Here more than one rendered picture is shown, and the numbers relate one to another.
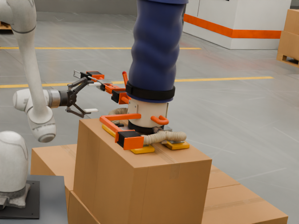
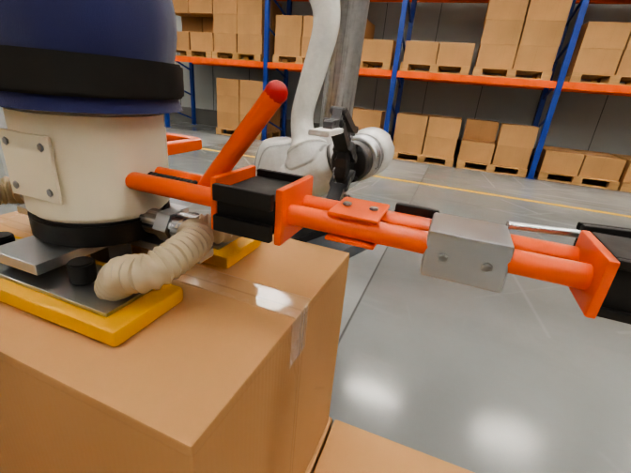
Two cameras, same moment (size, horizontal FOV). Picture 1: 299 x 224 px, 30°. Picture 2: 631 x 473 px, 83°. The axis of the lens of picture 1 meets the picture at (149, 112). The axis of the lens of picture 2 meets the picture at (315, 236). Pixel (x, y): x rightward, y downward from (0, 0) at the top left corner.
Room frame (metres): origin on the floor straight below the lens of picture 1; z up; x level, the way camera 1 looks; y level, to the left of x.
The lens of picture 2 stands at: (3.04, -0.05, 1.20)
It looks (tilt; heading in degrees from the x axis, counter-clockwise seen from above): 23 degrees down; 142
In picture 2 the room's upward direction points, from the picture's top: 5 degrees clockwise
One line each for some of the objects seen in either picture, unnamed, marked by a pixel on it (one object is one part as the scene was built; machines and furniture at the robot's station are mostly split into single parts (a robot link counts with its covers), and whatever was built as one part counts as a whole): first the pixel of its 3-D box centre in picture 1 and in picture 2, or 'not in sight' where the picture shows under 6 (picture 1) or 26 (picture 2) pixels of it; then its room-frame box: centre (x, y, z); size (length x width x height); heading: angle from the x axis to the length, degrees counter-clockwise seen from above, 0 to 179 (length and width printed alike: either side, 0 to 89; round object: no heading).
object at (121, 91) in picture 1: (123, 96); (264, 202); (2.69, 0.14, 1.08); 0.10 x 0.08 x 0.06; 122
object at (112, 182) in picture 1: (137, 176); (134, 359); (2.48, 0.02, 0.74); 0.60 x 0.40 x 0.40; 31
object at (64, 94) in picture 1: (66, 98); (347, 163); (2.54, 0.40, 1.07); 0.09 x 0.07 x 0.08; 122
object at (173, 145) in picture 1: (162, 131); (41, 266); (2.53, -0.07, 0.97); 0.34 x 0.10 x 0.05; 32
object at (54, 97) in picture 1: (52, 98); (358, 158); (2.50, 0.46, 1.07); 0.09 x 0.06 x 0.09; 32
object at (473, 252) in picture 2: (104, 85); (464, 249); (2.88, 0.26, 1.07); 0.07 x 0.07 x 0.04; 32
